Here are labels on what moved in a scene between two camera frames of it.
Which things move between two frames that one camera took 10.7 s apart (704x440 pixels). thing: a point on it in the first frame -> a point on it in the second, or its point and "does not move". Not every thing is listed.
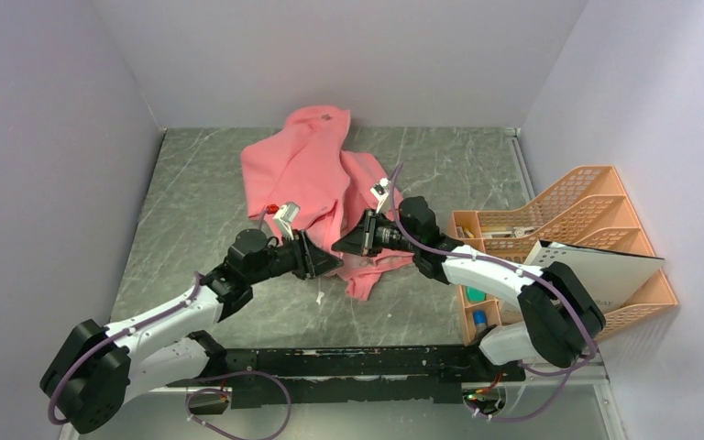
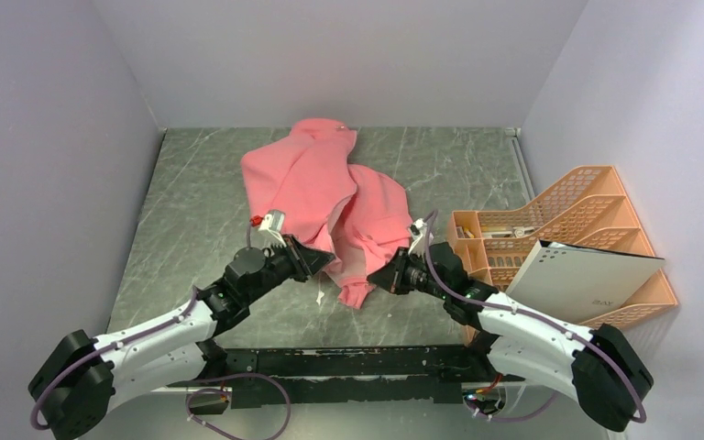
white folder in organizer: x=610 y=278 does not move
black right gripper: x=361 y=240 -> x=390 y=277
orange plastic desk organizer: x=587 y=210 does not move
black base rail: x=431 y=375 does not move
